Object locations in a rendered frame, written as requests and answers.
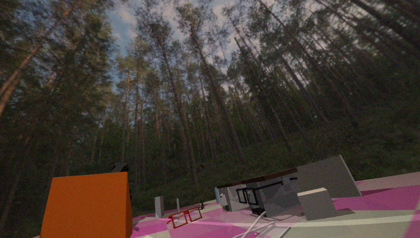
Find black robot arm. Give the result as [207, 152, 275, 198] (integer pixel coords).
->
[111, 162, 129, 173]

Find red glasses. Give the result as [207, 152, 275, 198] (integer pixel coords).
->
[167, 207, 202, 228]

